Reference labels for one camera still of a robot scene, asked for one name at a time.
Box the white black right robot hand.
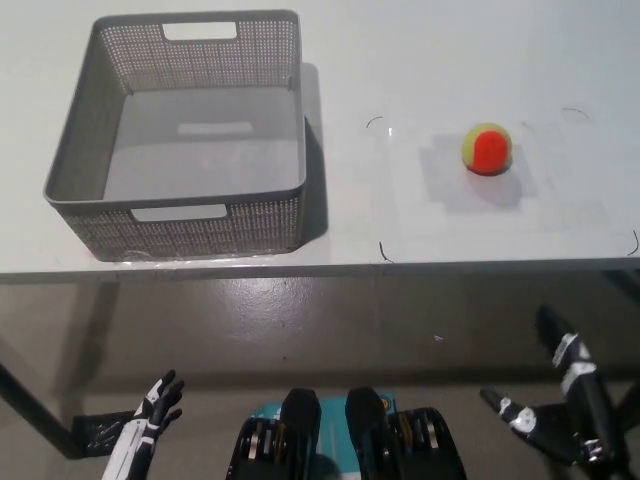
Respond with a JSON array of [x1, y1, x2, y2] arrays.
[[479, 304, 629, 467]]

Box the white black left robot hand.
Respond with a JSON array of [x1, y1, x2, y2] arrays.
[[101, 369, 186, 480]]

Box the orange and yellow tennis ball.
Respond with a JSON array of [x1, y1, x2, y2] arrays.
[[460, 122, 513, 177]]

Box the black floor foot plate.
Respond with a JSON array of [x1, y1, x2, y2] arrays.
[[71, 409, 137, 459]]

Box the black metal table leg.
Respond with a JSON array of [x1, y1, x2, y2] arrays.
[[617, 377, 640, 434], [0, 344, 84, 459]]

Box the grey perforated plastic basket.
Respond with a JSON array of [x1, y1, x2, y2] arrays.
[[42, 8, 308, 263]]

